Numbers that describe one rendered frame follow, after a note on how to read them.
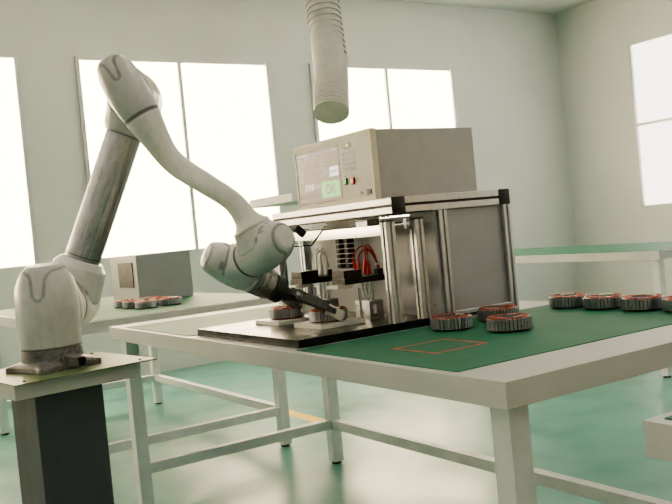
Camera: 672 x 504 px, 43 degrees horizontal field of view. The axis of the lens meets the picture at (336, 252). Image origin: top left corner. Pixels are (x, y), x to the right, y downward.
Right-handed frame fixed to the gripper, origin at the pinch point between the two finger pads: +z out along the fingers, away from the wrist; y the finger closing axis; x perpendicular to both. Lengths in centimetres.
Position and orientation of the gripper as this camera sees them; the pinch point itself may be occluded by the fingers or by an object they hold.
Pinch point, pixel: (327, 313)
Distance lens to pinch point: 243.8
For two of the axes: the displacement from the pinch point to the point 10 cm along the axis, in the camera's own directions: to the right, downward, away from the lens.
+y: 5.4, -0.3, -8.4
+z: 7.7, 4.2, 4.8
